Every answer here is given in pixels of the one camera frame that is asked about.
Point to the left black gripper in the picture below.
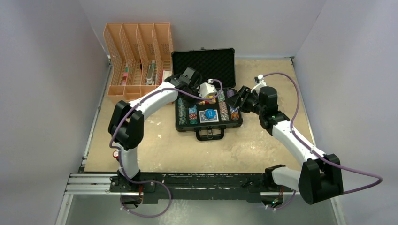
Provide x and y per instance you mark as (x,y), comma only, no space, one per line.
(195,88)

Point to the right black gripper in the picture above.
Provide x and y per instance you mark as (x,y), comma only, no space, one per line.
(244,93)

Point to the blue round button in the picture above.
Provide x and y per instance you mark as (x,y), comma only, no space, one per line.
(211,114)

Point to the black poker chip case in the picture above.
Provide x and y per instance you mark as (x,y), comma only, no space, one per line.
(213,80)

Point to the blue card deck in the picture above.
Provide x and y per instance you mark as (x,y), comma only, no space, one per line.
(202,118)

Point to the red gold card deck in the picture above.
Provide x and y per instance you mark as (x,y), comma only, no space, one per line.
(208,102)

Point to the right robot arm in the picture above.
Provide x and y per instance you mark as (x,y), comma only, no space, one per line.
(320,177)

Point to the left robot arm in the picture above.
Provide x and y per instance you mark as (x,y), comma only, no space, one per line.
(126,126)

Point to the purple chip stack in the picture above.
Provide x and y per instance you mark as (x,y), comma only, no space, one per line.
(230,93)

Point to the green white chip stack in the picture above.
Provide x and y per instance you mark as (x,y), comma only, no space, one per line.
(221,96)

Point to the red yellow chip stack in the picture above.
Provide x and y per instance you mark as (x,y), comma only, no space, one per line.
(234,114)

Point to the orange blue chip stack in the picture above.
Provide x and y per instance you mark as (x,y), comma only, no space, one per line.
(223,111)

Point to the white red small box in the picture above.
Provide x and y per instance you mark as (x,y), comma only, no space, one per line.
(166,74)

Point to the light blue chip stack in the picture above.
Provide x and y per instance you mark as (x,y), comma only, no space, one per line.
(192,109)

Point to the silver stapler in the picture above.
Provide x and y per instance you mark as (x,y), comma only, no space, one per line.
(150,77)

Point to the peach plastic desk organizer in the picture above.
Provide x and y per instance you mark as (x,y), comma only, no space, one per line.
(137,44)

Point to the red black stamp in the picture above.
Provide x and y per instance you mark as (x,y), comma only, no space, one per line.
(115,155)

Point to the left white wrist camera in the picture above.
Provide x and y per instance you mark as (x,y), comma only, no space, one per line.
(206,89)

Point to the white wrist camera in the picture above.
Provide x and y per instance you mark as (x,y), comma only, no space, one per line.
(259,80)
(206,89)

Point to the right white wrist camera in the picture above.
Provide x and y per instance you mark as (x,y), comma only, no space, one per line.
(259,80)

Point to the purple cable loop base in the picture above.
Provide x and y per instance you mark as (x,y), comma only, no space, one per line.
(146,198)

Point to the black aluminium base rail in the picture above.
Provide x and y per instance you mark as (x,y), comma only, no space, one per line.
(249,187)

